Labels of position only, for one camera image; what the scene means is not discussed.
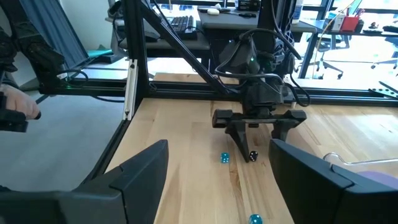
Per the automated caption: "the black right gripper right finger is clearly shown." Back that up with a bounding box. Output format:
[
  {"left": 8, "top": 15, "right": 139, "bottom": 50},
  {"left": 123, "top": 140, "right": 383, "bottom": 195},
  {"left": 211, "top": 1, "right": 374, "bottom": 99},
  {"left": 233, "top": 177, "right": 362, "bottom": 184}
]
[{"left": 269, "top": 138, "right": 398, "bottom": 224}]

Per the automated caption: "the large purple foam die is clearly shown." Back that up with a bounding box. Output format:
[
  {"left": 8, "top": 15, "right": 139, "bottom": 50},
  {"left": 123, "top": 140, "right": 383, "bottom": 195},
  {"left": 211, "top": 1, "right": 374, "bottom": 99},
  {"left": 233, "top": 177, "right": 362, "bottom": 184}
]
[{"left": 357, "top": 170, "right": 398, "bottom": 191}]

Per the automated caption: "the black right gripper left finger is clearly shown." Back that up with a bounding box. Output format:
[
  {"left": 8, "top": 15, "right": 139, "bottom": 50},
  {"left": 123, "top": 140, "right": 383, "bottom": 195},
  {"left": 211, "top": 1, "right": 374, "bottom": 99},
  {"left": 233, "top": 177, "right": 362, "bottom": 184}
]
[{"left": 0, "top": 139, "right": 170, "bottom": 224}]

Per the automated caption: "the grey desk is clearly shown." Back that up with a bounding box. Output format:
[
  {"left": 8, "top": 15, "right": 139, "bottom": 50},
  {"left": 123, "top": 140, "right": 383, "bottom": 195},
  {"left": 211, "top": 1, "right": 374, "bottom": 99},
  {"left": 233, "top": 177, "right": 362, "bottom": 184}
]
[{"left": 198, "top": 6, "right": 318, "bottom": 63}]

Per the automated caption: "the blue-grey panel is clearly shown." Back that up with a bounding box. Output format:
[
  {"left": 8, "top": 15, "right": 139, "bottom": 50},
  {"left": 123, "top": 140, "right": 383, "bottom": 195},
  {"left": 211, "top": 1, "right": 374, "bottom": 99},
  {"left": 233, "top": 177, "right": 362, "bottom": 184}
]
[{"left": 18, "top": 0, "right": 91, "bottom": 70}]

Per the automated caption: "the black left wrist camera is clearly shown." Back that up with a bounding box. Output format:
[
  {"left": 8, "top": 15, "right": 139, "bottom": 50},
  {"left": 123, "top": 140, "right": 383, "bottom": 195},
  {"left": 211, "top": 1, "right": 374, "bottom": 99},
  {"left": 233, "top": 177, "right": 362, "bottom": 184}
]
[{"left": 218, "top": 39, "right": 261, "bottom": 77}]

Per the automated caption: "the black office chair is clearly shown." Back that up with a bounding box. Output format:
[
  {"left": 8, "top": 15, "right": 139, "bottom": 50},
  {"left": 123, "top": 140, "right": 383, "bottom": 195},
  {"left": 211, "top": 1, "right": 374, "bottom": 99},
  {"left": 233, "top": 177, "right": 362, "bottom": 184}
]
[{"left": 298, "top": 32, "right": 345, "bottom": 80}]

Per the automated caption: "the silver frame bracket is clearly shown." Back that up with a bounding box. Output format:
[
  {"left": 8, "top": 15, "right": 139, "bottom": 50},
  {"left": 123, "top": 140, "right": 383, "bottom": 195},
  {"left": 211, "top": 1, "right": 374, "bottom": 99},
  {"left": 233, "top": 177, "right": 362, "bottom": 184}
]
[{"left": 122, "top": 58, "right": 139, "bottom": 121}]

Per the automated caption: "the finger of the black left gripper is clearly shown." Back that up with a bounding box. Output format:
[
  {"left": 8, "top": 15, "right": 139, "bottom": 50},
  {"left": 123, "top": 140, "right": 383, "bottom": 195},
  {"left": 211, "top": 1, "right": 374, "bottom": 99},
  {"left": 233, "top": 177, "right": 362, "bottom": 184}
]
[
  {"left": 225, "top": 120, "right": 251, "bottom": 163},
  {"left": 271, "top": 121, "right": 292, "bottom": 142}
]

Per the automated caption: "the person's hand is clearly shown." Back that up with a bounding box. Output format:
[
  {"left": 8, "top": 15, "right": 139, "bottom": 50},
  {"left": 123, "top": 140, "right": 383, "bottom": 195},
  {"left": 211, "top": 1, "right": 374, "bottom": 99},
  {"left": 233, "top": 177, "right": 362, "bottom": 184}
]
[{"left": 0, "top": 83, "right": 41, "bottom": 121}]

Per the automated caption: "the black keyboard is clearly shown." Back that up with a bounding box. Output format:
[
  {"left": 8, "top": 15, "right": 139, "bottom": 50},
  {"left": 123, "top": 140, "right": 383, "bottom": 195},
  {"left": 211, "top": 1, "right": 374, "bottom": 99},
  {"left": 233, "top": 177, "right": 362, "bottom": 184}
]
[{"left": 167, "top": 14, "right": 199, "bottom": 40}]

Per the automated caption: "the black aluminium table frame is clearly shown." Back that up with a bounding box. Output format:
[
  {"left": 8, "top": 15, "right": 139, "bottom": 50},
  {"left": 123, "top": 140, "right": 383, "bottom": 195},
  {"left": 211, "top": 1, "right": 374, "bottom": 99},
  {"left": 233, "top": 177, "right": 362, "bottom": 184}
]
[{"left": 39, "top": 0, "right": 398, "bottom": 187}]

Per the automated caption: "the dark desk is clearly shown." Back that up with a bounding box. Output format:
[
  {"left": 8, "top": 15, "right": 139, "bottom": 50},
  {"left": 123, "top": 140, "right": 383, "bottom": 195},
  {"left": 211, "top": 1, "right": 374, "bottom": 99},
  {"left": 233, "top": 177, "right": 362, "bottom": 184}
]
[{"left": 105, "top": 15, "right": 212, "bottom": 63}]

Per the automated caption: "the red desk organiser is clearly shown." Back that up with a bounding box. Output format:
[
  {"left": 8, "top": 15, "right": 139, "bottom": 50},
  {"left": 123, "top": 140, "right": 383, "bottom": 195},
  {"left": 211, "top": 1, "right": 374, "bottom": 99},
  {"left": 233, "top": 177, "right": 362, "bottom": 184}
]
[{"left": 340, "top": 15, "right": 361, "bottom": 32}]

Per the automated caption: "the clear plastic bin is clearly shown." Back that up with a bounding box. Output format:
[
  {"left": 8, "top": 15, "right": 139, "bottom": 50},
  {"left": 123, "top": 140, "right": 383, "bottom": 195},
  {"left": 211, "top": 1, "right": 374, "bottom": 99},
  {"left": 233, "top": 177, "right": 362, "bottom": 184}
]
[{"left": 322, "top": 151, "right": 398, "bottom": 187}]

